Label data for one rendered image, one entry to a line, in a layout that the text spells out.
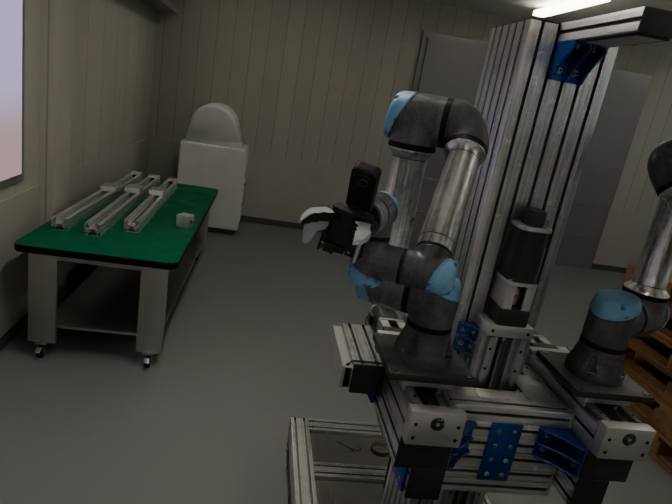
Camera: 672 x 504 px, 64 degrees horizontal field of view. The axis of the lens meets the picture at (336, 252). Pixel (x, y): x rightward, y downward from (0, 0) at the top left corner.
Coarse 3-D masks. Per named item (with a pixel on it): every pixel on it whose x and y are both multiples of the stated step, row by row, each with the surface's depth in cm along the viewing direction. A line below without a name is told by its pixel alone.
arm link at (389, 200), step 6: (378, 192) 108; (384, 192) 108; (384, 198) 105; (390, 198) 108; (390, 204) 105; (396, 204) 109; (390, 210) 104; (396, 210) 109; (390, 216) 105; (396, 216) 110; (390, 222) 107; (384, 228) 106; (390, 228) 108; (378, 234) 106; (384, 234) 107; (390, 234) 109
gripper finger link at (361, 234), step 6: (360, 222) 86; (354, 228) 85; (360, 228) 83; (366, 228) 84; (354, 234) 80; (360, 234) 81; (366, 234) 82; (354, 240) 79; (360, 240) 80; (366, 240) 82; (360, 246) 82; (354, 258) 83
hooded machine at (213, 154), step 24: (192, 120) 590; (216, 120) 592; (192, 144) 593; (216, 144) 600; (240, 144) 603; (192, 168) 601; (216, 168) 604; (240, 168) 607; (240, 192) 615; (216, 216) 620; (240, 216) 665
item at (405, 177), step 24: (408, 96) 124; (432, 96) 124; (408, 120) 123; (432, 120) 121; (408, 144) 124; (432, 144) 125; (408, 168) 127; (408, 192) 129; (408, 216) 131; (408, 240) 134; (360, 288) 136; (384, 288) 134
